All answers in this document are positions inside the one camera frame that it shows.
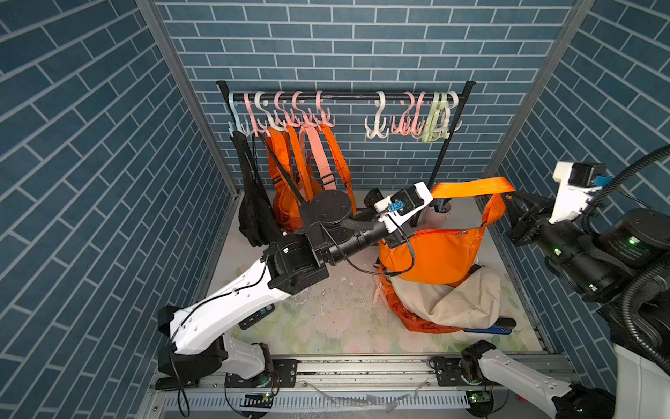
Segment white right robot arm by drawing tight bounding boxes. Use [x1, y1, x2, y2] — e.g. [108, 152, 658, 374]
[430, 147, 669, 418]

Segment black calculator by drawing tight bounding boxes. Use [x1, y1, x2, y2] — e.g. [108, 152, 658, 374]
[238, 304, 276, 330]

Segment white hook right end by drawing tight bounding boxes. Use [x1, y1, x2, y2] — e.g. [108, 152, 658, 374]
[447, 91, 462, 129]

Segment white hook middle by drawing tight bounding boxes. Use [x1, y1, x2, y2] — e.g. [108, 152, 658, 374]
[364, 91, 389, 140]

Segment pink metal pen bucket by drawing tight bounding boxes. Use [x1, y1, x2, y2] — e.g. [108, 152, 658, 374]
[424, 198, 452, 218]

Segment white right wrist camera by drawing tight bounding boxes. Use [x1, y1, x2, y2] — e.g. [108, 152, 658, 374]
[549, 162, 613, 225]

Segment green hook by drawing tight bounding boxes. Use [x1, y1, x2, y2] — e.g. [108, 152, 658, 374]
[420, 93, 441, 143]
[434, 93, 451, 139]

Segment orange bag left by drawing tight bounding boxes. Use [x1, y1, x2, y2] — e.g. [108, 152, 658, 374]
[265, 127, 315, 231]

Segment light pink strap bag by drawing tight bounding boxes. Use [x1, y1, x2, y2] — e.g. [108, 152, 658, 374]
[300, 126, 337, 190]

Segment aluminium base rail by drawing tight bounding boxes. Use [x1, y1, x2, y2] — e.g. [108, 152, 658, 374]
[137, 353, 598, 419]

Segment blue card device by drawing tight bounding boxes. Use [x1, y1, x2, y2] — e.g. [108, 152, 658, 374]
[464, 317, 516, 335]

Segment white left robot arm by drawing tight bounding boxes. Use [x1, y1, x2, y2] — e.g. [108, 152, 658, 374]
[158, 183, 432, 389]

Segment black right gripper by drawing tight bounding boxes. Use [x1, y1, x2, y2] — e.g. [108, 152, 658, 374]
[494, 186, 601, 294]

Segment light blue hook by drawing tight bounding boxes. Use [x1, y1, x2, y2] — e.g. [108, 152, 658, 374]
[227, 92, 248, 136]

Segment black bag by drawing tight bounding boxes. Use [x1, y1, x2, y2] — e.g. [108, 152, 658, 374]
[230, 131, 282, 247]

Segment pink hook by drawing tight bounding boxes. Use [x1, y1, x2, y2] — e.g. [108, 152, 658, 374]
[390, 92, 415, 136]
[409, 92, 425, 139]

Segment beige bag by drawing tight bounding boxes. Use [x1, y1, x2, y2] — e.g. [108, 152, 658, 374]
[390, 267, 502, 329]

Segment black clothes rack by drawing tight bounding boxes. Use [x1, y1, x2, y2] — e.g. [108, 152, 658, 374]
[215, 79, 476, 211]

